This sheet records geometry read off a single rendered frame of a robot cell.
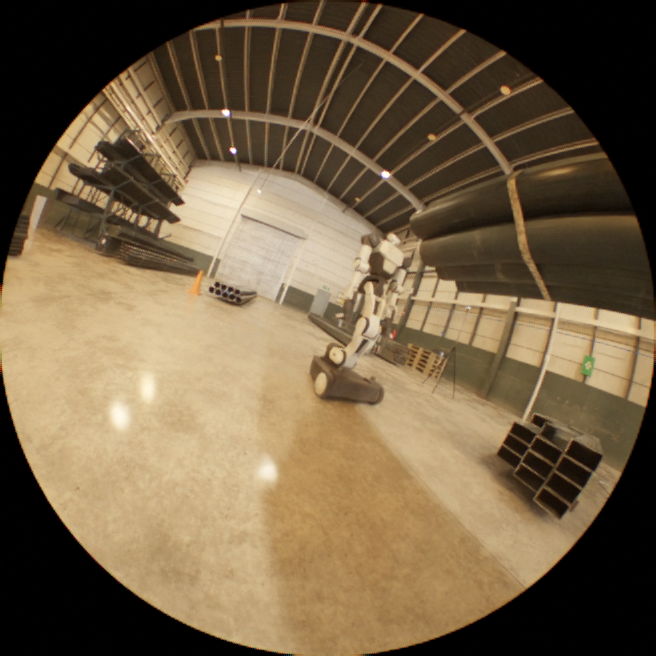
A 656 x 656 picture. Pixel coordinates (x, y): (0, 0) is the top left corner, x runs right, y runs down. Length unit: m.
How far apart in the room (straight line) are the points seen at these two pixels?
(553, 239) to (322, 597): 1.11
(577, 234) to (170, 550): 1.26
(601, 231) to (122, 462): 1.44
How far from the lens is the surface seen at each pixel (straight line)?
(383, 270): 1.83
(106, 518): 0.67
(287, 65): 11.51
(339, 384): 1.56
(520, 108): 9.42
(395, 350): 5.63
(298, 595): 0.63
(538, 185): 0.82
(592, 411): 6.81
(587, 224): 0.77
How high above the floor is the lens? 0.59
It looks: 3 degrees down
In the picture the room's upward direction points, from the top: 22 degrees clockwise
